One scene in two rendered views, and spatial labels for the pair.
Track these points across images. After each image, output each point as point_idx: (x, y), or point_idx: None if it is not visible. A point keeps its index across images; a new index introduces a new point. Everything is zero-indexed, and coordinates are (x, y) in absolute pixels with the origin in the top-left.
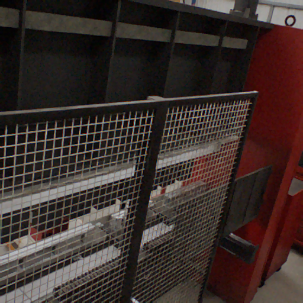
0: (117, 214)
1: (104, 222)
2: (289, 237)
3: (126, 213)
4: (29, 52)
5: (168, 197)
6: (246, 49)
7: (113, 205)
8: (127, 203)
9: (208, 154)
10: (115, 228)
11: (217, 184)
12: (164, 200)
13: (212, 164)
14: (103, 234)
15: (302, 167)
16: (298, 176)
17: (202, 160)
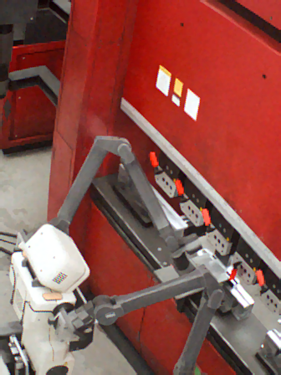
0: (242, 300)
1: (224, 323)
2: None
3: (240, 290)
4: None
5: (185, 227)
6: None
7: None
8: (222, 279)
9: (116, 120)
10: (249, 314)
11: (137, 150)
12: (155, 237)
13: (125, 129)
14: (254, 330)
15: (63, 39)
16: (58, 53)
17: (105, 134)
